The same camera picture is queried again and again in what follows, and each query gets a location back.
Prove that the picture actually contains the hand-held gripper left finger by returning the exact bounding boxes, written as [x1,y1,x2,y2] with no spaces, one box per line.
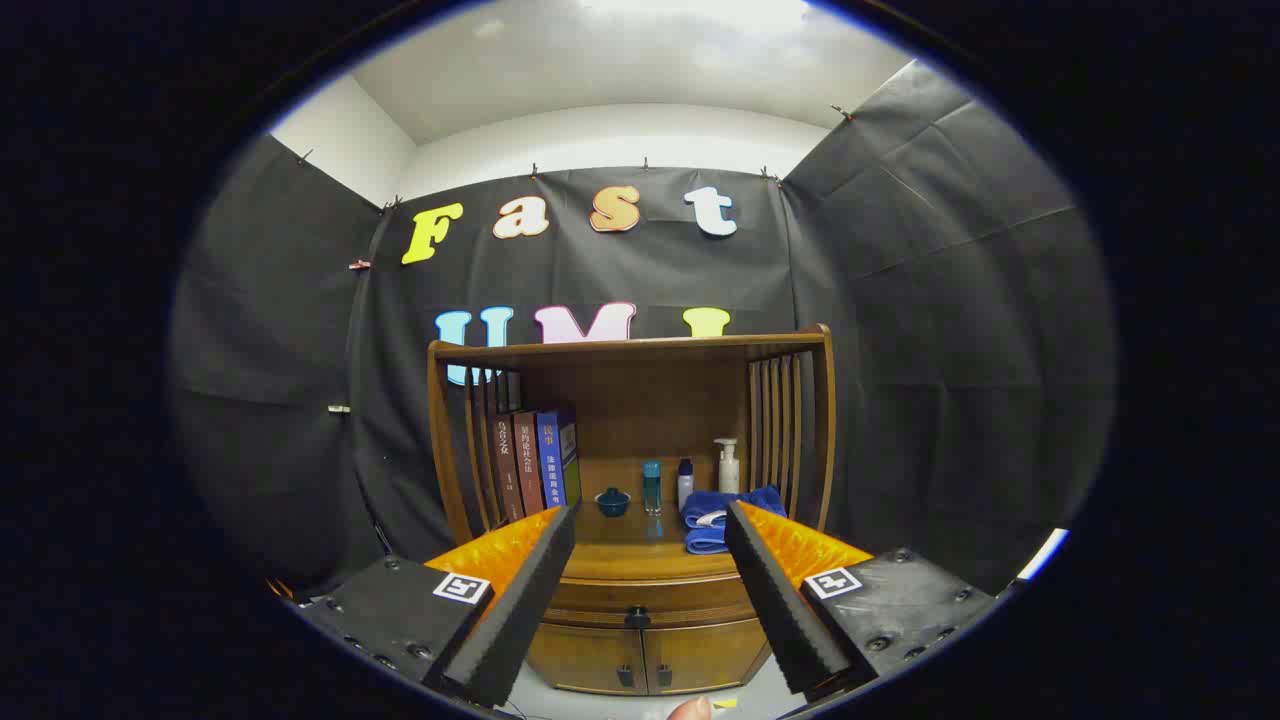
[268,503,581,709]

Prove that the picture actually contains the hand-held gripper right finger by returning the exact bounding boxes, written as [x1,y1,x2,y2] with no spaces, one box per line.
[724,500,1001,701]

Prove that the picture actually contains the wooden drawer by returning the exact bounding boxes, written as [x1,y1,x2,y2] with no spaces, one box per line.
[545,576,763,630]

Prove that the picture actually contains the wooden countertop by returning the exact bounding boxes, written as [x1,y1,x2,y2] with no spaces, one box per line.
[553,483,749,583]

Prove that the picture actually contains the wooden cabinet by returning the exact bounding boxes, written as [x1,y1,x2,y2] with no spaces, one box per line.
[427,323,837,698]

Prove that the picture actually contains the blue folded towel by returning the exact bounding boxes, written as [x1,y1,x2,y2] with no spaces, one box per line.
[681,485,788,555]

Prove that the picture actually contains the dark brown book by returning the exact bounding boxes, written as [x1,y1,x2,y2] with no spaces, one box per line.
[483,415,523,524]

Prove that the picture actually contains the reddish brown book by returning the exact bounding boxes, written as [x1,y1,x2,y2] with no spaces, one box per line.
[512,411,547,518]

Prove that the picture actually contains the blue book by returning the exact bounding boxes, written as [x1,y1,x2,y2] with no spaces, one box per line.
[535,407,582,509]

